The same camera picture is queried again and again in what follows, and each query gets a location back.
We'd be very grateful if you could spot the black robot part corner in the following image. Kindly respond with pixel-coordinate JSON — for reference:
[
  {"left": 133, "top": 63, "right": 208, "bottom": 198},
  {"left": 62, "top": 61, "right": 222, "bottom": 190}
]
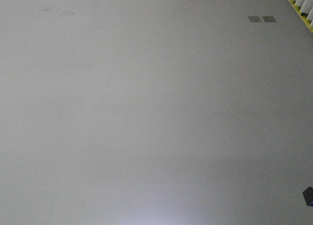
[{"left": 302, "top": 187, "right": 313, "bottom": 206}]

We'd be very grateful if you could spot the white curtain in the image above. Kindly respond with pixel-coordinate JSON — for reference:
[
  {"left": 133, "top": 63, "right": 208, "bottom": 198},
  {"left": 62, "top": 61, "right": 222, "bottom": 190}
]
[{"left": 289, "top": 0, "right": 313, "bottom": 22}]

